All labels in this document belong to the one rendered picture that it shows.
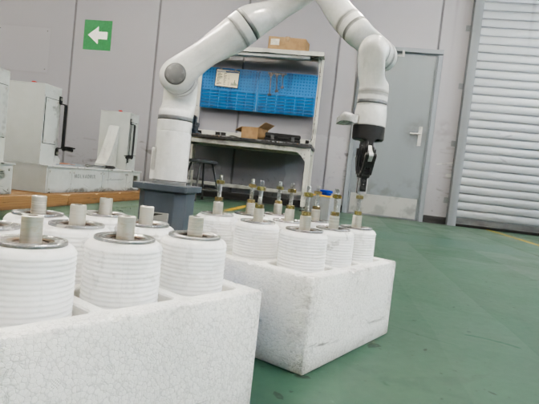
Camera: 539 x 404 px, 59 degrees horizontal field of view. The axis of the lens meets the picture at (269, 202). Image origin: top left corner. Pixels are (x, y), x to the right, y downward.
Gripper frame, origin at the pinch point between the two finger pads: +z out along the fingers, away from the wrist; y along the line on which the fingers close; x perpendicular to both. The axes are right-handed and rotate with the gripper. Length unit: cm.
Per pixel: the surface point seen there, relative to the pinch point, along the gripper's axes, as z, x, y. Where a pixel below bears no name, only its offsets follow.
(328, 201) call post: 5.4, 4.4, 20.7
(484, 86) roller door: -136, -230, 464
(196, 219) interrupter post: 8, 33, -45
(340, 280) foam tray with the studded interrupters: 18.8, 6.3, -21.1
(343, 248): 13.6, 5.0, -13.6
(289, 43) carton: -161, 8, 470
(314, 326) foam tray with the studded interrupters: 26.5, 11.2, -27.5
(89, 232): 11, 46, -48
